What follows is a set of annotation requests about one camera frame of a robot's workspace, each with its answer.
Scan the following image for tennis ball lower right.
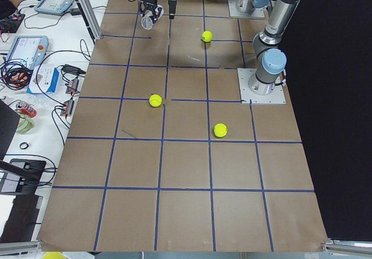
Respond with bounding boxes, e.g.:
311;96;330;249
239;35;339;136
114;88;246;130
213;123;228;138

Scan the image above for tennis ball centre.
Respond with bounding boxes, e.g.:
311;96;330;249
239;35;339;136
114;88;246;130
149;94;163;107

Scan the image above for coiled black cables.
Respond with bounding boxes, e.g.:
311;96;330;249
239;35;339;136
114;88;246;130
0;58;33;90

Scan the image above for tennis ball upper middle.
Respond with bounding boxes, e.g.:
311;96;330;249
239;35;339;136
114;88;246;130
201;30;213;43

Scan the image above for aluminium frame post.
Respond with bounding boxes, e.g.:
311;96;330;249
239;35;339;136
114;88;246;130
75;0;102;43

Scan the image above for brown paper table cover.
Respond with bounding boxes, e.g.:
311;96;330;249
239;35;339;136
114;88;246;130
38;0;327;251

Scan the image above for upper teach pendant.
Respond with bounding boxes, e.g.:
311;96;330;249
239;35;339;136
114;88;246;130
34;0;74;15

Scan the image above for person at desk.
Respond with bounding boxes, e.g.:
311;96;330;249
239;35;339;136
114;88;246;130
0;0;22;20

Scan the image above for black power adapter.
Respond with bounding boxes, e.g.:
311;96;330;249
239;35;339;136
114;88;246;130
62;64;86;76

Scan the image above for red soda can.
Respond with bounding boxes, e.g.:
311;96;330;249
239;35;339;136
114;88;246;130
16;101;37;118

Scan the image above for lower teach pendant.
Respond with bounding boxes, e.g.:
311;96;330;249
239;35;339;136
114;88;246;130
6;35;49;70

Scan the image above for teach pendant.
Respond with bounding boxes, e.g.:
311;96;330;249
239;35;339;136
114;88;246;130
34;0;74;15
6;35;49;70

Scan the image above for blue white cardboard box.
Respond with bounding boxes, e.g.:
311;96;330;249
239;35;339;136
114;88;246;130
27;64;59;94

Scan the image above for tennis ball bottom edge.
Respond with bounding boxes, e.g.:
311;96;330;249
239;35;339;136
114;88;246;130
42;251;66;259

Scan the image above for green tape roll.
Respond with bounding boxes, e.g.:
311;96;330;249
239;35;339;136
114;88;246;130
16;114;34;134

